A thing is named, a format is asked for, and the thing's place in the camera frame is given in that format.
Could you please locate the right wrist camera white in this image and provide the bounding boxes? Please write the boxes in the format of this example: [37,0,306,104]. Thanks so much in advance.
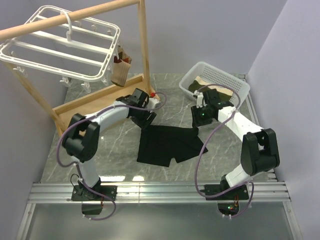
[193,90,207,109]

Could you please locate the white perforated plastic basket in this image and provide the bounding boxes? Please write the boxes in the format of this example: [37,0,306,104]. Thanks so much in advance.
[178,61,251,116]

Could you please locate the black underwear shorts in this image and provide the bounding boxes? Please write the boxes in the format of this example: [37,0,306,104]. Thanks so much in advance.
[136,125,204,168]

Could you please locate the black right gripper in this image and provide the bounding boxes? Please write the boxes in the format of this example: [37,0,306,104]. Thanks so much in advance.
[191,104,214,129]

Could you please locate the wooden clothes rack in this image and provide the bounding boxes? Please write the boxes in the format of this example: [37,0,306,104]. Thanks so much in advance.
[0,0,153,134]

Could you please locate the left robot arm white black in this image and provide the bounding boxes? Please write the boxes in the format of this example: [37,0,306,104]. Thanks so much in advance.
[60,88,161,202]

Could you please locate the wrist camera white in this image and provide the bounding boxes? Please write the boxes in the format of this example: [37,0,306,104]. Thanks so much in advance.
[145,92,161,111]
[193,90,207,109]

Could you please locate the dark green garment in basket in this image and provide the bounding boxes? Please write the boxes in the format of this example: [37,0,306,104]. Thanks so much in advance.
[187,79,234,102]

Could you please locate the aluminium rail frame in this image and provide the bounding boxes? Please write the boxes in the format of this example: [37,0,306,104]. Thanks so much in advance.
[14,73,305,240]

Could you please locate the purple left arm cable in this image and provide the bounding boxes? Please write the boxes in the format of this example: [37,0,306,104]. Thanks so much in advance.
[56,91,168,222]

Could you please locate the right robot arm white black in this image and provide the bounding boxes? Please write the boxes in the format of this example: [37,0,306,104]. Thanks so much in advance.
[191,89,280,200]

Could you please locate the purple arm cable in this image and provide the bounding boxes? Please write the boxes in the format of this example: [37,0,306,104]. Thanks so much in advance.
[56,91,168,222]
[194,83,255,219]

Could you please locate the brown patterned sock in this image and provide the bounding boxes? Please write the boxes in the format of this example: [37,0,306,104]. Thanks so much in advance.
[110,46,132,87]

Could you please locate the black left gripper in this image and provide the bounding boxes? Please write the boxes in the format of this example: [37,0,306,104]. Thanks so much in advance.
[130,105,157,131]

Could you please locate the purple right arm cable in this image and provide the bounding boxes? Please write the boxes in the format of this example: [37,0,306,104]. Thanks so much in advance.
[194,83,255,219]

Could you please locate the white plastic clip hanger frame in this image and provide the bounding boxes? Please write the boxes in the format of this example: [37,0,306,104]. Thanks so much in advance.
[0,17,121,93]

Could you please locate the beige garment in basket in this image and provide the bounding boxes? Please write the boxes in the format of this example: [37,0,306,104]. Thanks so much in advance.
[194,76,233,97]

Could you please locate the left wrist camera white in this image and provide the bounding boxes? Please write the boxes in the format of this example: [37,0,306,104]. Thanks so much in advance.
[145,92,161,111]

